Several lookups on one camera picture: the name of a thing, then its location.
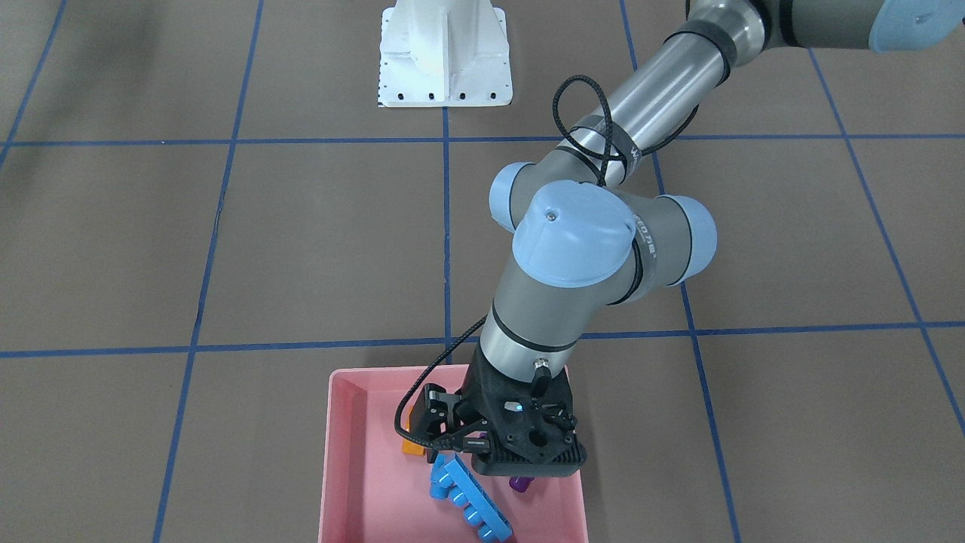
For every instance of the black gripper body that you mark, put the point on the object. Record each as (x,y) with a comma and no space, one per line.
(469,409)

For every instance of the purple sloped block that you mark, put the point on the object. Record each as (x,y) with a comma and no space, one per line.
(521,484)

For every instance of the long blue block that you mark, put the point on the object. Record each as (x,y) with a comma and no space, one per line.
(451,480)

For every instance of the orange sloped block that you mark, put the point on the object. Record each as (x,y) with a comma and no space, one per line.
(411,423)

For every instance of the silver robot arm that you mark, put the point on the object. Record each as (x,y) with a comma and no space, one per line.
(580,244)

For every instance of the pink plastic box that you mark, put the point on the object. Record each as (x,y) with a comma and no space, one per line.
(374,492)

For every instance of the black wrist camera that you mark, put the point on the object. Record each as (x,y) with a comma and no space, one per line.
(449,422)

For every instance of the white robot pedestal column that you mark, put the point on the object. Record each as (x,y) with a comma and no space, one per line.
(436,54)

